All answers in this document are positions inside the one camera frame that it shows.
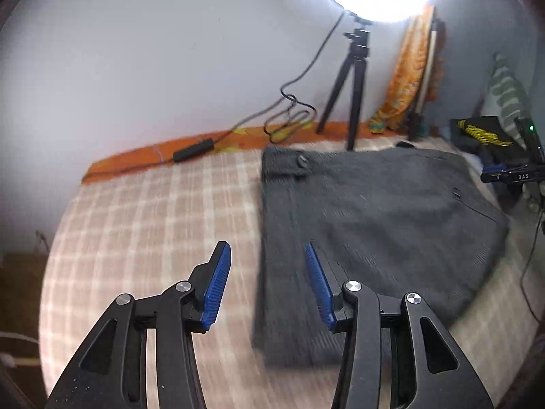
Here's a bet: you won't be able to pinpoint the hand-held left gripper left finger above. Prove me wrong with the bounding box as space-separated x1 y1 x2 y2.
45 241 232 409

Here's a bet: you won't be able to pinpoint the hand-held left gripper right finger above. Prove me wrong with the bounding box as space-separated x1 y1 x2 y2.
303 242 495 409

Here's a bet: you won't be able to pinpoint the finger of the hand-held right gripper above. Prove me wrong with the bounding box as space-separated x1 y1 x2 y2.
480 169 531 184

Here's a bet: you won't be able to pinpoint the dark grey pants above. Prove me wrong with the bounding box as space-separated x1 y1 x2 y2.
252 147 511 368

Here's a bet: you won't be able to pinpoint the black cloth with yellow trim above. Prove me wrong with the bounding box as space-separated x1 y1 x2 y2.
450 116 525 167

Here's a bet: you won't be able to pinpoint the green white striped pillow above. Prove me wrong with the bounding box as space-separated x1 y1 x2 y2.
479 53 533 146

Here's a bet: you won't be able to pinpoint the checked beige bed sheet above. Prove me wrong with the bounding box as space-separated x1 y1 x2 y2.
39 135 545 409

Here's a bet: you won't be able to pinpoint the wooden stick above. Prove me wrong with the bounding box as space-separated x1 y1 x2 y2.
414 18 442 141

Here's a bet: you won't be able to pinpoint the orange patterned blanket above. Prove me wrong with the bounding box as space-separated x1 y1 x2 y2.
82 120 375 185

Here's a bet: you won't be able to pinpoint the orange patterned hanging cloth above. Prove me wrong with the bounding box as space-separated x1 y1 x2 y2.
370 5 436 134

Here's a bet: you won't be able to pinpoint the black tripod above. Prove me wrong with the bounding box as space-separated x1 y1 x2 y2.
316 12 370 151

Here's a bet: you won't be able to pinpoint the thin black cable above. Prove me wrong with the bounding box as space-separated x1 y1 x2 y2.
522 211 545 329

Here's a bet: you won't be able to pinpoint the black power cable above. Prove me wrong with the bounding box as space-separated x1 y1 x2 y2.
172 11 346 164

